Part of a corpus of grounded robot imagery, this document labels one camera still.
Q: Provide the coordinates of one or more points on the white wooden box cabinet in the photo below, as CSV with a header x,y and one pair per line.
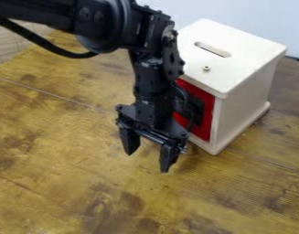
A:
x,y
229,72

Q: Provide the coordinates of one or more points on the black metal drawer handle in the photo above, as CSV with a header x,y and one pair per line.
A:
x,y
189,107

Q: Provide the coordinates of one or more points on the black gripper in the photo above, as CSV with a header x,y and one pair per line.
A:
x,y
144,120

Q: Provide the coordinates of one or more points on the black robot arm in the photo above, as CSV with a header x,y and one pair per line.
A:
x,y
108,25

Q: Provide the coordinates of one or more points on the red drawer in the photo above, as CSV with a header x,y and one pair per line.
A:
x,y
200,130

